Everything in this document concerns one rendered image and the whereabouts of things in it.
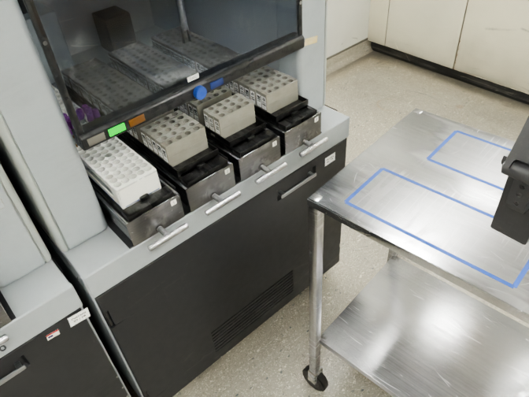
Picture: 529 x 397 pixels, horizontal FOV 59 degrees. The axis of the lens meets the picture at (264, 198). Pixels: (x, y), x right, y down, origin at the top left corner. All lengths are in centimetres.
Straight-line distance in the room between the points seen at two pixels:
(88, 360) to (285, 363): 71
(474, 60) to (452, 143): 195
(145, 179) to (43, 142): 21
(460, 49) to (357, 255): 160
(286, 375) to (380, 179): 85
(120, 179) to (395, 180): 59
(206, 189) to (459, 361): 82
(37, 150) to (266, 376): 106
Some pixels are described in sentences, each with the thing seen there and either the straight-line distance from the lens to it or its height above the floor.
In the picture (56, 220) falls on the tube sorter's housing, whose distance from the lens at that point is 106.
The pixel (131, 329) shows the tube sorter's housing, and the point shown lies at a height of 50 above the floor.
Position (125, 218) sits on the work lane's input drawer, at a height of 80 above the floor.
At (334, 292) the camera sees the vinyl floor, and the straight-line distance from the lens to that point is 185.
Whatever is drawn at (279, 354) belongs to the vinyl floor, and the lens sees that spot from 171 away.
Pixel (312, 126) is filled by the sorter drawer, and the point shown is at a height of 78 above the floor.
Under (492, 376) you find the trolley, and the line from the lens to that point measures 144.
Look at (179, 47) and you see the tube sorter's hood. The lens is 102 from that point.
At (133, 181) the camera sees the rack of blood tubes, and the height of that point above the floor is 86.
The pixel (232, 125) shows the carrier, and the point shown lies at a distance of 118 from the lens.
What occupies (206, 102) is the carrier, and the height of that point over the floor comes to 88.
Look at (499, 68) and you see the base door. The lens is 306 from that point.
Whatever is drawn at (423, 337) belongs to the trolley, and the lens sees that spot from 145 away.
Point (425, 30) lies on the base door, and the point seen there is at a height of 26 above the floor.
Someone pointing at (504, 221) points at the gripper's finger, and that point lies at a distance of 43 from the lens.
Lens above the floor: 148
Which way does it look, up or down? 42 degrees down
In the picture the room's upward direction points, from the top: 5 degrees counter-clockwise
